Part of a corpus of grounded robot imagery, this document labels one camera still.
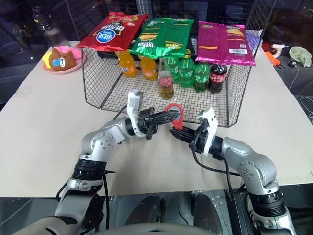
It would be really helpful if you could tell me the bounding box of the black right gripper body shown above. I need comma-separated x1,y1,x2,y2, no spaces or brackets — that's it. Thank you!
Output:
189,122,209,154

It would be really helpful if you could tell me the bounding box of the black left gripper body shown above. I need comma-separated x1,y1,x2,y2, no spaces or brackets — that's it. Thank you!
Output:
138,107,160,141

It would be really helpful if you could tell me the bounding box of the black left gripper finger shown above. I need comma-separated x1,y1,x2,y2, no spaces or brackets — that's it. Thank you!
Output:
156,116,180,125
154,110,181,119

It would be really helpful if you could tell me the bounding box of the red bottle opener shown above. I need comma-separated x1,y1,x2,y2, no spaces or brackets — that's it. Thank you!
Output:
164,103,185,131

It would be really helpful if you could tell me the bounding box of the glass bottle with yellow drink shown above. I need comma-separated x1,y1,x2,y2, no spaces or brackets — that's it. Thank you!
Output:
158,57,175,100

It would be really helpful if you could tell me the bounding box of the green soda plastic bottle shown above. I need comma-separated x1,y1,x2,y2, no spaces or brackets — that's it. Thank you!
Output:
168,56,182,84
194,61,211,93
178,57,196,89

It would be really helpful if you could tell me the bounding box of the orange soda plastic bottle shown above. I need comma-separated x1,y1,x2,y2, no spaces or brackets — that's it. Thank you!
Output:
138,54,159,82
117,49,138,79

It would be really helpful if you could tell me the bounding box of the dark cola plastic bottle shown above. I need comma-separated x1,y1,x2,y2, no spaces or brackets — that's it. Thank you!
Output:
208,63,228,94

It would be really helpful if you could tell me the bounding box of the green chip bag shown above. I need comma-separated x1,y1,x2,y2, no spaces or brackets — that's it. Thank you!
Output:
129,18,194,60

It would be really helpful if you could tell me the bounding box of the magenta chip bag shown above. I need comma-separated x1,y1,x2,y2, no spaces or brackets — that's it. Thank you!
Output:
195,20,257,67

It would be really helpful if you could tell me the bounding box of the pink plate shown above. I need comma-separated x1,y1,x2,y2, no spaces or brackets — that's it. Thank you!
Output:
42,45,88,75

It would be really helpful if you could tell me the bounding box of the red chip bag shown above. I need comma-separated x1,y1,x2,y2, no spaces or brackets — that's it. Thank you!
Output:
76,11,150,52

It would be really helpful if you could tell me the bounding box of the brown bear plush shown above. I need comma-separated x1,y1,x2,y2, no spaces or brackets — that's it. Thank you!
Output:
49,47,77,72

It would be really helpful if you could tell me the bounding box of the orange hand tool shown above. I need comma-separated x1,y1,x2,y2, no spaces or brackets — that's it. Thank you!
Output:
264,49,281,67

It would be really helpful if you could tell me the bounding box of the white glue gun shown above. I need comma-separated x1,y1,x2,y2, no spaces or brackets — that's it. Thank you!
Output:
268,43,290,58

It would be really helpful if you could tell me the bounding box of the pale green plush toy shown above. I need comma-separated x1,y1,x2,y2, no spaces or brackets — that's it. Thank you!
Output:
289,46,313,68

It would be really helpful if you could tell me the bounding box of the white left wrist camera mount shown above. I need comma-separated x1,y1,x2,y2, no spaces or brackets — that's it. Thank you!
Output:
126,90,148,138

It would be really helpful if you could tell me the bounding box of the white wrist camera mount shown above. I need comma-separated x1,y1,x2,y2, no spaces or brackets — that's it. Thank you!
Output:
126,90,148,138
197,107,219,156

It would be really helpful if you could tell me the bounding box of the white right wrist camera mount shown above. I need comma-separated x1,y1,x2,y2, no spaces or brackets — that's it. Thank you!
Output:
197,107,219,156

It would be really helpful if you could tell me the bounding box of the black wire basket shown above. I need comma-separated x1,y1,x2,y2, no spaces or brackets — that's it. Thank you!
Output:
81,29,260,128

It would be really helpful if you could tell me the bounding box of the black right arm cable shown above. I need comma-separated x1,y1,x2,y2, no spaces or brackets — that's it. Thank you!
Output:
191,146,246,197

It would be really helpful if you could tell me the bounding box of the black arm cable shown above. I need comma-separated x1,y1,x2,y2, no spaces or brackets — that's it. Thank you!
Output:
56,168,116,231
191,146,246,197

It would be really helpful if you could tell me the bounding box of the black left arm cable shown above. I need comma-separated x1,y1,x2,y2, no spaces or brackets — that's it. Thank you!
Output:
56,168,116,231

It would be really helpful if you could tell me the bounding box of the white cable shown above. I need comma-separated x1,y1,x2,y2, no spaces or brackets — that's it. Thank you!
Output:
290,65,313,124

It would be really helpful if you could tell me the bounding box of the black wire grid panel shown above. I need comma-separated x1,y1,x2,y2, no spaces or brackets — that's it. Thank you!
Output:
244,0,281,35

